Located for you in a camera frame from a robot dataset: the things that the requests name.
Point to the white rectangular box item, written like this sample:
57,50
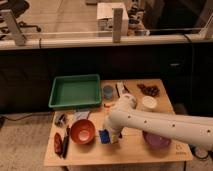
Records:
120,88

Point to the wooden table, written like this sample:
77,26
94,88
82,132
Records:
131,149

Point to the purple bowl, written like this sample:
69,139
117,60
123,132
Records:
155,141

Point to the red bowl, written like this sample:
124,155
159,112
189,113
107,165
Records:
82,131

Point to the dark brown grape bunch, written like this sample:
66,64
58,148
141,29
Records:
149,90

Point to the white cardboard box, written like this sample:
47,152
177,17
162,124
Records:
105,13

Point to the black utensil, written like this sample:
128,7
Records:
65,142

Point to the left metal post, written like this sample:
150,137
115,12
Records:
13,27

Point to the blue cup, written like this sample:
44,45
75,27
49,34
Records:
108,92

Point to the dark red spoon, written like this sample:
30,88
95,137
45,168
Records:
57,144

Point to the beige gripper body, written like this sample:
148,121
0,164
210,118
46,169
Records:
114,137

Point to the green plastic tray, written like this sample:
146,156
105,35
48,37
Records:
74,92

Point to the blue sponge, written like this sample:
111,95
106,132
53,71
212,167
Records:
104,136

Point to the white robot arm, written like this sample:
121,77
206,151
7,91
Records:
197,131

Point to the grey cloth piece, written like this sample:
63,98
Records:
79,115

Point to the metal post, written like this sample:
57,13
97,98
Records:
117,24
13,27

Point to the middle metal post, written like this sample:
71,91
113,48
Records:
117,24

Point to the black office chair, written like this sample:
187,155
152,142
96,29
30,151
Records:
18,7

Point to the white cup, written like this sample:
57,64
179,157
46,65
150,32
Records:
149,103

